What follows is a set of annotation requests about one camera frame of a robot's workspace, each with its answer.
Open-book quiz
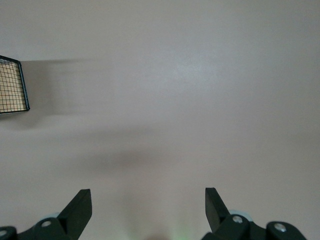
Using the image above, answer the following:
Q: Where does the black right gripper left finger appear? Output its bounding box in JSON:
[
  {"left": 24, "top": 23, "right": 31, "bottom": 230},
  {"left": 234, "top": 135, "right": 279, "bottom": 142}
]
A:
[{"left": 0, "top": 188, "right": 93, "bottom": 240}]

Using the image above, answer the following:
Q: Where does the brown table cover sheet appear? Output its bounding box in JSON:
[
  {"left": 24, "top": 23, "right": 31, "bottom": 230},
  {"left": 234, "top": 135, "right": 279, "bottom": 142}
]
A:
[{"left": 0, "top": 0, "right": 320, "bottom": 240}]

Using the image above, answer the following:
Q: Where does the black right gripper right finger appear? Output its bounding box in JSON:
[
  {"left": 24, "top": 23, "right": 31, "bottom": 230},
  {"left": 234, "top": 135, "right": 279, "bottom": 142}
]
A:
[{"left": 201, "top": 187, "right": 307, "bottom": 240}]

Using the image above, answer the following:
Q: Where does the black wire basket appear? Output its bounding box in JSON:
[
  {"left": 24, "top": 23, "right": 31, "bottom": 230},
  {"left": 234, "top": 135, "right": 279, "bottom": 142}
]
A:
[{"left": 0, "top": 54, "right": 31, "bottom": 118}]

